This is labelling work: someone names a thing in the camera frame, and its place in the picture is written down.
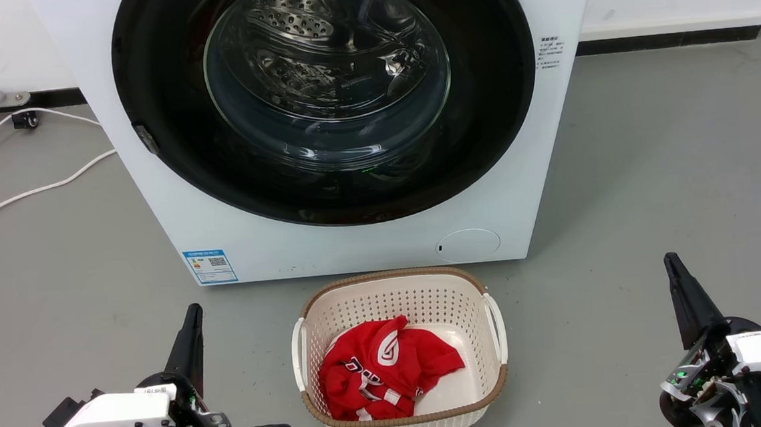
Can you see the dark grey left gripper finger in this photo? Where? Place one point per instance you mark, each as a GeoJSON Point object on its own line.
{"type": "Point", "coordinates": [197, 357]}
{"type": "Point", "coordinates": [181, 355]}

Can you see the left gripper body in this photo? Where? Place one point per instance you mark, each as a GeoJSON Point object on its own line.
{"type": "Point", "coordinates": [187, 421]}

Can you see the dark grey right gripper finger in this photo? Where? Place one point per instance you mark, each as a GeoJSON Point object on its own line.
{"type": "Point", "coordinates": [681, 313]}
{"type": "Point", "coordinates": [704, 315]}

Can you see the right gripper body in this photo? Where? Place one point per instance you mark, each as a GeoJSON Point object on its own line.
{"type": "Point", "coordinates": [700, 379]}

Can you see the white front-load washing machine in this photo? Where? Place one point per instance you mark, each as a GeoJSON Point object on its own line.
{"type": "Point", "coordinates": [356, 249]}

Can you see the round black glass washer door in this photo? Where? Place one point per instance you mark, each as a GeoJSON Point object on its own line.
{"type": "Point", "coordinates": [157, 88]}

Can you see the blue energy label sticker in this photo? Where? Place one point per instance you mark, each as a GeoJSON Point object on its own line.
{"type": "Point", "coordinates": [210, 266]}

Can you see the red printed garment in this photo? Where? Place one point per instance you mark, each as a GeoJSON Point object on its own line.
{"type": "Point", "coordinates": [391, 367]}

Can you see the cream perforated laundry basket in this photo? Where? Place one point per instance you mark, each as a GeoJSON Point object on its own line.
{"type": "Point", "coordinates": [393, 293]}

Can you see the round white filter cover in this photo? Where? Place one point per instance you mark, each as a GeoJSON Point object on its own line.
{"type": "Point", "coordinates": [468, 245]}

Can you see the small printed text sticker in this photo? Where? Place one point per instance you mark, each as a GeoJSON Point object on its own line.
{"type": "Point", "coordinates": [550, 52]}

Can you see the steel washer drum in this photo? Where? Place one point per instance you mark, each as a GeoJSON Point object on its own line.
{"type": "Point", "coordinates": [313, 17]}

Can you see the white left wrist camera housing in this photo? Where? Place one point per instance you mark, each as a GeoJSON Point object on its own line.
{"type": "Point", "coordinates": [113, 413]}

